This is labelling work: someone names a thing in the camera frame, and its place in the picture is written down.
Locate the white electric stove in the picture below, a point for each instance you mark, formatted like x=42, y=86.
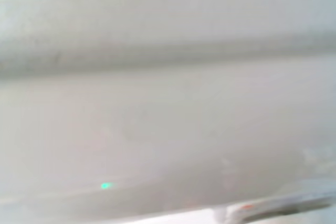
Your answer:
x=168, y=103

